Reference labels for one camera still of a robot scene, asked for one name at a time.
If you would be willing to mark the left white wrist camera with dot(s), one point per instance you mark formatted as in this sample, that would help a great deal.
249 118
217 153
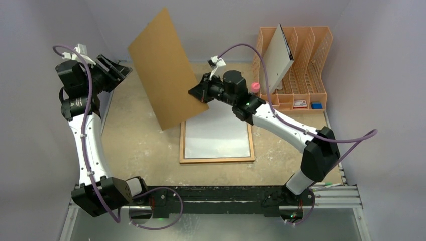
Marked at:
82 50

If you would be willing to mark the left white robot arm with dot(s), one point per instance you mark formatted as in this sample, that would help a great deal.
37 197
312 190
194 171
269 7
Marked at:
97 191

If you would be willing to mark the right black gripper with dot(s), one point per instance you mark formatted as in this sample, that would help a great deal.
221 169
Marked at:
202 92

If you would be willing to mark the plant photo print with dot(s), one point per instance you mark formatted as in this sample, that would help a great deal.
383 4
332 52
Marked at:
216 133

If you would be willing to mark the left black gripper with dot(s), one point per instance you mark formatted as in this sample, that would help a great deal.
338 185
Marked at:
116 72

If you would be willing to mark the orange file organizer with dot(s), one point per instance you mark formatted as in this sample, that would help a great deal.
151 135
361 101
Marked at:
310 47

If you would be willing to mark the wooden picture frame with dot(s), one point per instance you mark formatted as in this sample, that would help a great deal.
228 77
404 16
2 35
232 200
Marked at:
183 160

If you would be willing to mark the brown backing board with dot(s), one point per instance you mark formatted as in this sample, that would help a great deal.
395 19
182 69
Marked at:
165 72

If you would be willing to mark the green tipped pen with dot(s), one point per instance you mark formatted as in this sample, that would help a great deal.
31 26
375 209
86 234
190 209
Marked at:
318 184

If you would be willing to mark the blue small box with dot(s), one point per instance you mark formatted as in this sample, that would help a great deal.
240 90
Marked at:
316 105

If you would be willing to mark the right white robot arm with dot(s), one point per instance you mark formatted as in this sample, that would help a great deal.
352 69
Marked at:
319 151

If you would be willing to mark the white board in organizer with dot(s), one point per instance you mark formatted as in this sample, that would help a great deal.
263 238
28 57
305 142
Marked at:
278 59

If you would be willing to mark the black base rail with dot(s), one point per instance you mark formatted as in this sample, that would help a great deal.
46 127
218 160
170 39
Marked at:
268 201

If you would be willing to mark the pink capped bottle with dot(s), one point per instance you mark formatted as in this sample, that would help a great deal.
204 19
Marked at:
255 88

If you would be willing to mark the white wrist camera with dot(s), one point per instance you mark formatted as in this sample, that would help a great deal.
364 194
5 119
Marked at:
217 65
82 50

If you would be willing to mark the red white small box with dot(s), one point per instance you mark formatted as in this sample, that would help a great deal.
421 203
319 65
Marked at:
300 104

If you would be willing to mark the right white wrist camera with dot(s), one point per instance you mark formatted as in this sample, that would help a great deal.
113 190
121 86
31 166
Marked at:
217 65

